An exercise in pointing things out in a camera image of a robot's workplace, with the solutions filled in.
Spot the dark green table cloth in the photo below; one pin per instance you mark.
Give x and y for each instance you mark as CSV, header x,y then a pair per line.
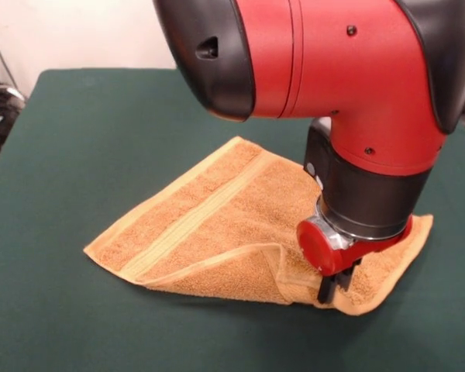
x,y
81,116

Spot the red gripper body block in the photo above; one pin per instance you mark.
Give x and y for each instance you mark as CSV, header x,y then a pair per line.
x,y
317,246

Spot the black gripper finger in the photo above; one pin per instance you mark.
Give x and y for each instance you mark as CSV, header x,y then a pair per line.
x,y
345,277
326,288

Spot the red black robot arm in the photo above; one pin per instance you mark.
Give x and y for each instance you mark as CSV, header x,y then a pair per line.
x,y
352,77

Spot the tan terry towel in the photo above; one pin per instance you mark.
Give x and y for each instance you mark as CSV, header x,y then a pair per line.
x,y
201,232

